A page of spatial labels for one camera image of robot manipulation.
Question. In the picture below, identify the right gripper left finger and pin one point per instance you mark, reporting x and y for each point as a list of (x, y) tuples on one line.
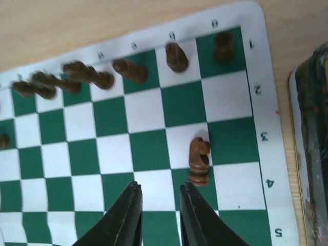
[(121, 224)]

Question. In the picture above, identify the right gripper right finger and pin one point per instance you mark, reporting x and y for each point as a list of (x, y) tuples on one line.
[(199, 223)]

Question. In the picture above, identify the dark brown chess piece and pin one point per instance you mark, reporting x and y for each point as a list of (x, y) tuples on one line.
[(26, 89), (130, 70), (67, 85), (78, 71), (223, 47), (4, 141)]

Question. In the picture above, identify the dark brown knight piece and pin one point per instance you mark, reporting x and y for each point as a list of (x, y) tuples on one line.
[(199, 162), (176, 58)]

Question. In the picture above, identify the gold tin with dark pieces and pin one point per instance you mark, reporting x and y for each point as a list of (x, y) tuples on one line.
[(307, 87)]

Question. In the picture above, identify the green white chess board mat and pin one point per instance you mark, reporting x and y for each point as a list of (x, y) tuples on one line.
[(70, 157)]

